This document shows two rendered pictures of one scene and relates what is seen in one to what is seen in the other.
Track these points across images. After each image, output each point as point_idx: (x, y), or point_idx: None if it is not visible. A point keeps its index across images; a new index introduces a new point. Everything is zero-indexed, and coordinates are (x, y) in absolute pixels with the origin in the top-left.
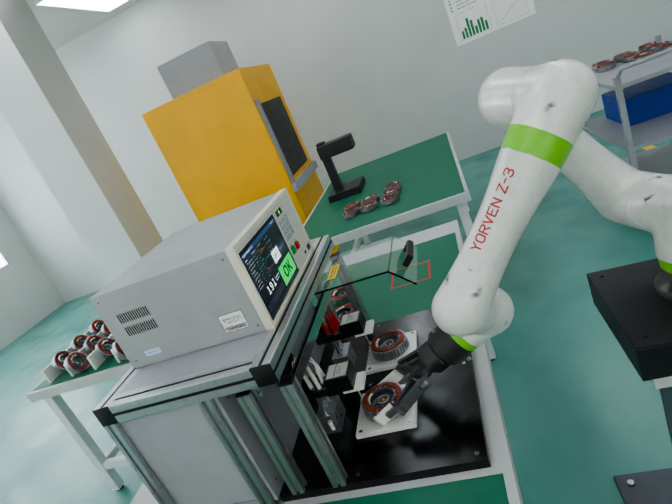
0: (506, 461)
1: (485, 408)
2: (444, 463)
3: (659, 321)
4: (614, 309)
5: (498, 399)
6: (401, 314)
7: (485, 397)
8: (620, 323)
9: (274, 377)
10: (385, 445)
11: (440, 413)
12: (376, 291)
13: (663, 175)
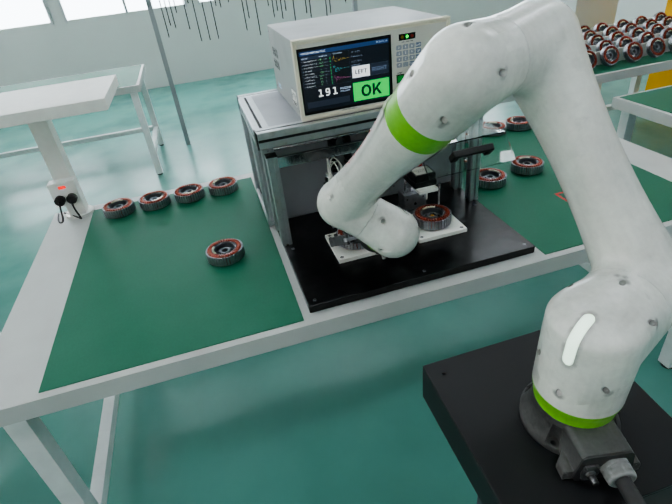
0: (316, 320)
1: (373, 298)
2: (304, 286)
3: (475, 383)
4: (493, 347)
5: (395, 308)
6: (506, 214)
7: (387, 296)
8: (465, 353)
9: (257, 145)
10: (320, 253)
11: (356, 272)
12: (547, 185)
13: (631, 286)
